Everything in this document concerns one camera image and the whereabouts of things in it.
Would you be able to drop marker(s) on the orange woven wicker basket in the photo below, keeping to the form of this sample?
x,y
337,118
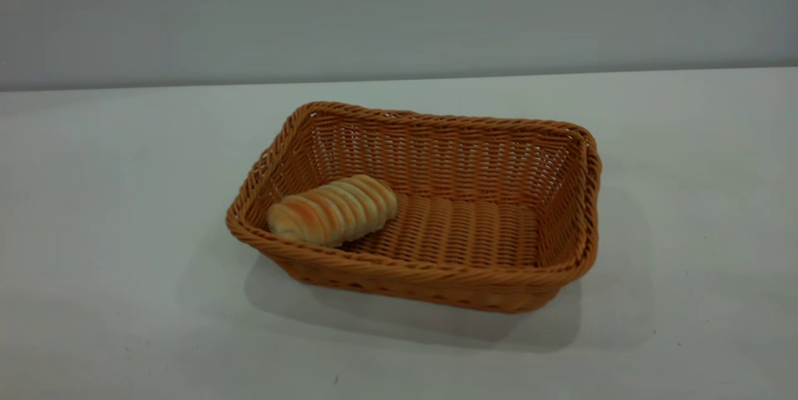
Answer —
x,y
436,225

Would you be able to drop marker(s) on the striped long bread roll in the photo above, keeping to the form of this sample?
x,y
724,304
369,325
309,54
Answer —
x,y
333,210

